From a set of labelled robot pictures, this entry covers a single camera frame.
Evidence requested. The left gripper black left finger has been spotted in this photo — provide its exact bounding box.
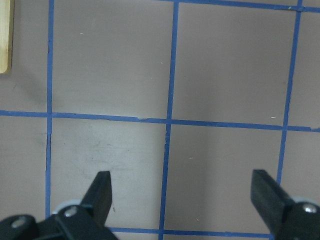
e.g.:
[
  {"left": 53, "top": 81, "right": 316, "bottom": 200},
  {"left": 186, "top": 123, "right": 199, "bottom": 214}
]
[{"left": 51, "top": 171, "right": 113, "bottom": 240}]

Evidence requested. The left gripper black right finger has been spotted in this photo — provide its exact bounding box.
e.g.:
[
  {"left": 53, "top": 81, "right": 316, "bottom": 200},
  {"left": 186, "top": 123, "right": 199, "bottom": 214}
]
[{"left": 250, "top": 169, "right": 320, "bottom": 240}]

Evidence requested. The wooden cup rack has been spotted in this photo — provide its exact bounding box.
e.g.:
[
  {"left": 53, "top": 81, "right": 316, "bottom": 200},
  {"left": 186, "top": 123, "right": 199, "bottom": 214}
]
[{"left": 0, "top": 0, "right": 15, "bottom": 74}]

